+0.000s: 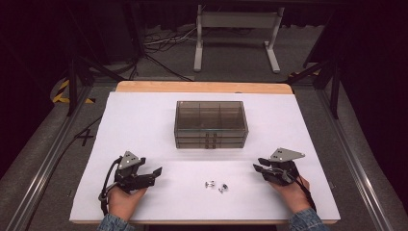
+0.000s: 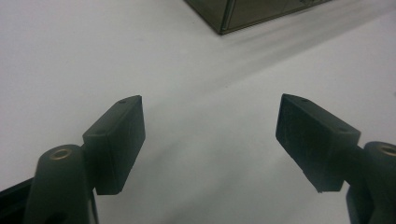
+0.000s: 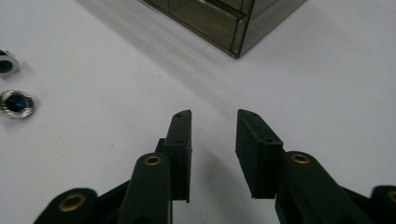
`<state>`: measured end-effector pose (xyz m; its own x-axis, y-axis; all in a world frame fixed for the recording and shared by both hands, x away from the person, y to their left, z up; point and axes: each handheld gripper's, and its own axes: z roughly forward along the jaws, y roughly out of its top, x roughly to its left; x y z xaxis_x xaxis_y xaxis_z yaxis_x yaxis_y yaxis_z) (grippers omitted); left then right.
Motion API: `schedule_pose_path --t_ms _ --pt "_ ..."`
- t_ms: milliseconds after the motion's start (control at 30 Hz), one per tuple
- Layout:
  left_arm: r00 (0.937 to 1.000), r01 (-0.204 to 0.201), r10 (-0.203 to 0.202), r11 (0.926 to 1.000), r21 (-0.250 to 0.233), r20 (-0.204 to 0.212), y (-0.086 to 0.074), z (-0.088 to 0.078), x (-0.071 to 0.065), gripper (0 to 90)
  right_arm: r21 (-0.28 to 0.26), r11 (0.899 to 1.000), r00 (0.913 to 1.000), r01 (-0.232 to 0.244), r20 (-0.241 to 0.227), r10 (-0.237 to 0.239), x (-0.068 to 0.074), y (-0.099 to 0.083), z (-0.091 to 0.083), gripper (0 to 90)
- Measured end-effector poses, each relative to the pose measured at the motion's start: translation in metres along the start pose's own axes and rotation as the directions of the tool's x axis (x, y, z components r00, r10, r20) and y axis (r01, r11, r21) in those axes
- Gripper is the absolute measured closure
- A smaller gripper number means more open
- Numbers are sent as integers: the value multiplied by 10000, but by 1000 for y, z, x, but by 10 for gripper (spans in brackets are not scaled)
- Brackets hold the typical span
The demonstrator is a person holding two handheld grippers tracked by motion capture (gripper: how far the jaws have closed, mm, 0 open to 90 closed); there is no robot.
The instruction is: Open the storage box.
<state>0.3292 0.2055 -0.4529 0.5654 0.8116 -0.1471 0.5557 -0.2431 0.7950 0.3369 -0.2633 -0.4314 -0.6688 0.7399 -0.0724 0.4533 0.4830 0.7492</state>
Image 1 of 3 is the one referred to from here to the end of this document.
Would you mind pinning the smoky transparent drawer box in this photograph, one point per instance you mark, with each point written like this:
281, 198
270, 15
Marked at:
210, 120

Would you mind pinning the white metal desk frame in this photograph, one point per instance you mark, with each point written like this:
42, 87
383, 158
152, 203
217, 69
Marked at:
237, 20

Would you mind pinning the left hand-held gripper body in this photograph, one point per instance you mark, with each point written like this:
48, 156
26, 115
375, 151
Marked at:
128, 179

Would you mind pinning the yellow black hazard tape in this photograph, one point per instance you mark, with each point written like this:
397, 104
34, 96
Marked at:
61, 93

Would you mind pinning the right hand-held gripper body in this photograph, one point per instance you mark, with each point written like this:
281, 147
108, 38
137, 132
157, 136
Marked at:
284, 173

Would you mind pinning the black metal stand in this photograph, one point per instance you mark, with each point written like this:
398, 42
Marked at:
72, 86
335, 93

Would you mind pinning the wooden table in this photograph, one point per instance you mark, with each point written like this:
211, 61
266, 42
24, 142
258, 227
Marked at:
205, 86

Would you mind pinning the person's right hand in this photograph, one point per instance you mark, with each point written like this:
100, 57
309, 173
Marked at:
293, 195

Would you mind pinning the small silver metal piece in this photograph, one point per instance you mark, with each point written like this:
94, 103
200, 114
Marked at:
223, 187
209, 184

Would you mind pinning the person's left hand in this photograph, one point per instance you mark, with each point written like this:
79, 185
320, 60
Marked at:
123, 203

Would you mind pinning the white table mat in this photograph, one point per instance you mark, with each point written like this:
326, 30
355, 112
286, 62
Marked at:
144, 128

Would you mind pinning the aluminium floor rail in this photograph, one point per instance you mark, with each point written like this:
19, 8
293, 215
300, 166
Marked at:
352, 160
48, 160

